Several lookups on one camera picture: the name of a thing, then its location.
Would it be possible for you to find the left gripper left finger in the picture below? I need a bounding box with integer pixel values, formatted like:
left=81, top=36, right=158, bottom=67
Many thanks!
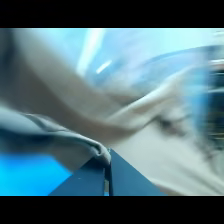
left=48, top=156, right=110, bottom=197

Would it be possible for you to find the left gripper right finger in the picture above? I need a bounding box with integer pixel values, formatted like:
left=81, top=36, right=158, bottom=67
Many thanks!
left=108, top=148, right=167, bottom=197

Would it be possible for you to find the brown shirt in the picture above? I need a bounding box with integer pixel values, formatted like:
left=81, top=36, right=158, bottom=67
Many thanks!
left=0, top=28, right=224, bottom=197

